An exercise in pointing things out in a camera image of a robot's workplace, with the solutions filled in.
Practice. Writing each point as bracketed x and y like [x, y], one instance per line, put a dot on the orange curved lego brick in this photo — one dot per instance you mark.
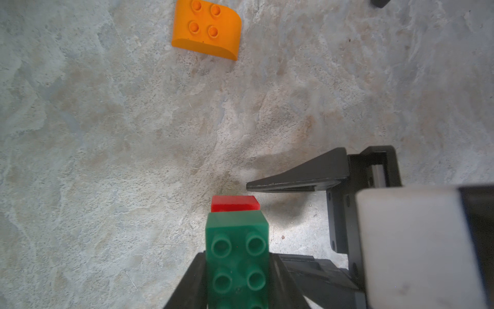
[207, 28]

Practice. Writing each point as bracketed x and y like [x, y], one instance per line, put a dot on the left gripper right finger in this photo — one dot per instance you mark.
[282, 289]

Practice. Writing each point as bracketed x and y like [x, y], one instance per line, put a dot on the red lego brick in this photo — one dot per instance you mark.
[234, 203]

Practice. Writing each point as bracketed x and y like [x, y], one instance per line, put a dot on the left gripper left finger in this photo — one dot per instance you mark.
[191, 292]

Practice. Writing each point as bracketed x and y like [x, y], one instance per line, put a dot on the green lego brick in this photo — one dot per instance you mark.
[237, 255]

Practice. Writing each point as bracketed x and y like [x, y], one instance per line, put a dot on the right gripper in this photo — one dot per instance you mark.
[343, 176]

